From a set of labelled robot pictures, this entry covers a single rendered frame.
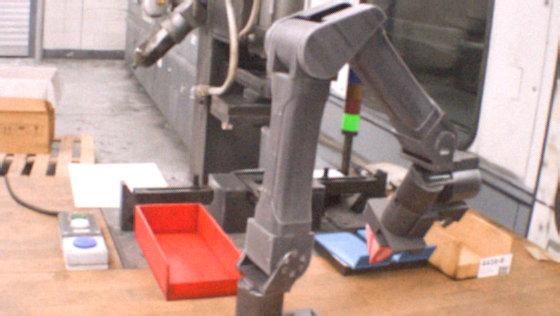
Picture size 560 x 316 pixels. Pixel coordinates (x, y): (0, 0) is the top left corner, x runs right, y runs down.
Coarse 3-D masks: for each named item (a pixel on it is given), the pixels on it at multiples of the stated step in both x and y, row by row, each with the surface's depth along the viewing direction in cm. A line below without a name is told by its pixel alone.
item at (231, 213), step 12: (216, 192) 124; (216, 204) 124; (228, 204) 120; (240, 204) 121; (312, 204) 127; (216, 216) 124; (228, 216) 121; (240, 216) 122; (252, 216) 123; (312, 216) 128; (228, 228) 122; (240, 228) 123; (312, 228) 129
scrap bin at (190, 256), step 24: (144, 216) 116; (168, 216) 117; (192, 216) 119; (144, 240) 108; (168, 240) 115; (192, 240) 116; (216, 240) 109; (168, 264) 93; (192, 264) 107; (216, 264) 107; (168, 288) 94; (192, 288) 95; (216, 288) 97
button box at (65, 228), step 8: (8, 184) 133; (16, 200) 126; (32, 208) 122; (40, 208) 122; (64, 216) 114; (88, 216) 115; (64, 224) 110; (96, 224) 112; (64, 232) 107; (72, 232) 107; (80, 232) 108; (88, 232) 108; (96, 232) 108
